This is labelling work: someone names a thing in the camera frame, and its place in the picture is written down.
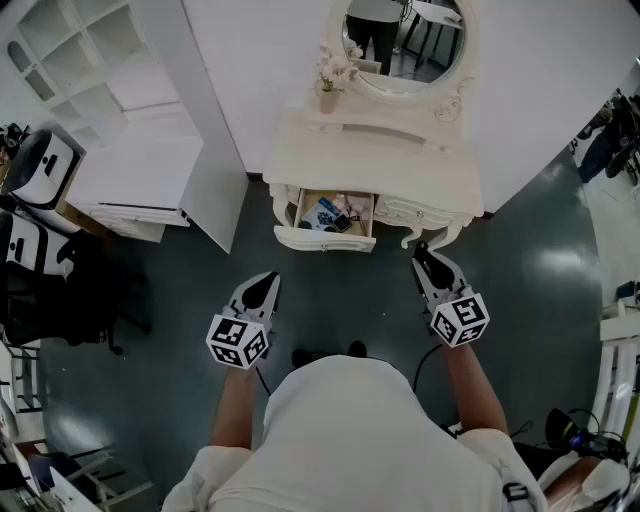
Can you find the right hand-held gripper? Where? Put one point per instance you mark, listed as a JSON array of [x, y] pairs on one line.
[[462, 320]]

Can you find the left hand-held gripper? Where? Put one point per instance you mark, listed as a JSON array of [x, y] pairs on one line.
[[235, 340]]

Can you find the blue patterned packet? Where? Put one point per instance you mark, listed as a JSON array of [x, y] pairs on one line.
[[320, 212]]

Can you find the black square container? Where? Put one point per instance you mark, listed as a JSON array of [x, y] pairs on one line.
[[342, 223]]

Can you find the person's left forearm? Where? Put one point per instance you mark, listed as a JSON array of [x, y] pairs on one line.
[[235, 410]]

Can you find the person's right forearm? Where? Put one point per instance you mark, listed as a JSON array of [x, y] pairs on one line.
[[470, 390]]

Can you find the white carved drawer front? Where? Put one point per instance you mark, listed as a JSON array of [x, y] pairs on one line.
[[400, 210]]

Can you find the white vanity dressing table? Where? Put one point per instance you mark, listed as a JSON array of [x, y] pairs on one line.
[[375, 165]]

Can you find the person's black shoe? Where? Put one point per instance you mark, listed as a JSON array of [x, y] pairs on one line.
[[301, 357], [357, 348]]

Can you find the white-framed oval mirror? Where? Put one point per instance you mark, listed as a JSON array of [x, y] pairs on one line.
[[400, 112]]

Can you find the person's white shirt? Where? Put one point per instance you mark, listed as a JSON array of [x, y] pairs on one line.
[[350, 440]]

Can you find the white side table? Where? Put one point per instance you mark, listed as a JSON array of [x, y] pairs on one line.
[[617, 330]]

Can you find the black office chair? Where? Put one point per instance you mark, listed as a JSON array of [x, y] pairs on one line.
[[60, 300]]

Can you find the pink vase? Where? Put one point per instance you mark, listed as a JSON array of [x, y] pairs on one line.
[[328, 102]]

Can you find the pale pink flower bouquet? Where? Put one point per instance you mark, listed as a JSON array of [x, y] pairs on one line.
[[337, 67]]

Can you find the white and black rounded device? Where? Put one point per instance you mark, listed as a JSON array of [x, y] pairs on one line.
[[30, 245], [55, 170]]

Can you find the white cubby shelf unit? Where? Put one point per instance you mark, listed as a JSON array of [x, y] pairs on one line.
[[65, 45]]

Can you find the grey metal frame stool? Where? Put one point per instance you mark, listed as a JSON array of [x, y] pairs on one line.
[[100, 457]]

